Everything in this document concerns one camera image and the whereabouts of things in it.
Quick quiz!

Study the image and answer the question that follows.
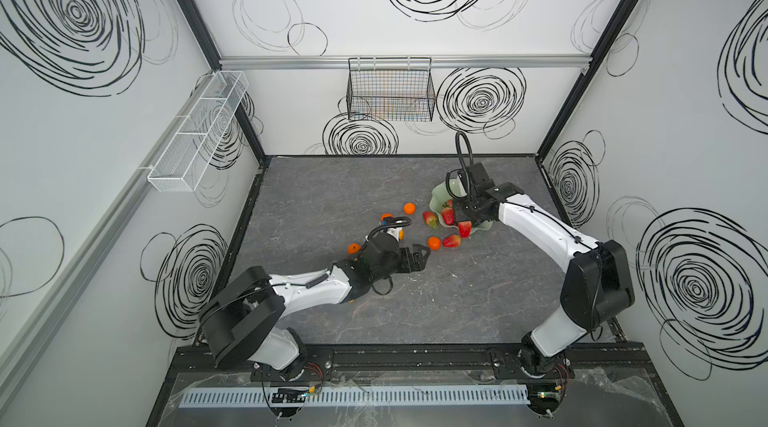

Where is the light green wavy fruit bowl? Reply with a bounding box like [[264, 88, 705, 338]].
[[428, 183, 493, 234]]

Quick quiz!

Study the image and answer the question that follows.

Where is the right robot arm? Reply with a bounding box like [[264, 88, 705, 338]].
[[444, 162, 635, 378]]

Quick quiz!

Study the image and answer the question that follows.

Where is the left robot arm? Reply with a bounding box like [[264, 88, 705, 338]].
[[198, 231, 431, 371]]

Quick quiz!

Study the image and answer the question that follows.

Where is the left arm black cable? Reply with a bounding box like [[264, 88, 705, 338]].
[[364, 215, 414, 297]]

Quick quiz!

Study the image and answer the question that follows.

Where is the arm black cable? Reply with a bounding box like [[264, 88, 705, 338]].
[[364, 215, 414, 297], [445, 131, 481, 212]]

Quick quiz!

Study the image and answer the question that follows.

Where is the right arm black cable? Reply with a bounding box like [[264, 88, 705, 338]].
[[445, 131, 481, 212]]

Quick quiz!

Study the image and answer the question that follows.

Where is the white slotted cable duct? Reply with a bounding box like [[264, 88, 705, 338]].
[[178, 385, 530, 408]]

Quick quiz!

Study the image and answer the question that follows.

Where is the black wire wall basket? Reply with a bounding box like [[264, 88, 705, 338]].
[[345, 56, 437, 122]]

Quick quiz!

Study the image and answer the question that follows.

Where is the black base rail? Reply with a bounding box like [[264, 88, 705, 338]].
[[163, 342, 657, 385]]

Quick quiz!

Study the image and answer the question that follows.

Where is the white mesh wall shelf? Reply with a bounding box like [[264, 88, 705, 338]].
[[147, 70, 248, 193]]

